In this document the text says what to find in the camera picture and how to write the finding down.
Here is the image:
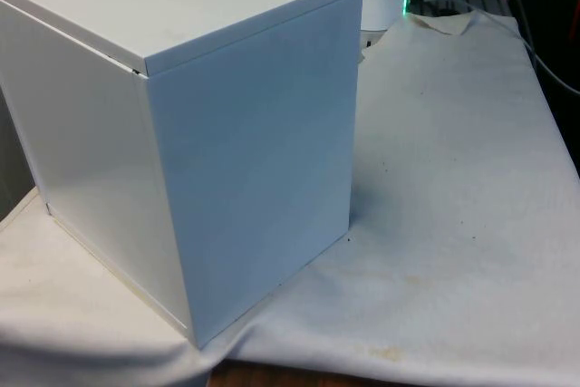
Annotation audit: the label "white chest of drawers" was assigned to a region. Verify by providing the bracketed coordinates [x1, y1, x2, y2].
[0, 0, 366, 352]

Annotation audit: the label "grey cable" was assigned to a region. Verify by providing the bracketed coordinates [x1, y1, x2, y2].
[496, 0, 580, 94]

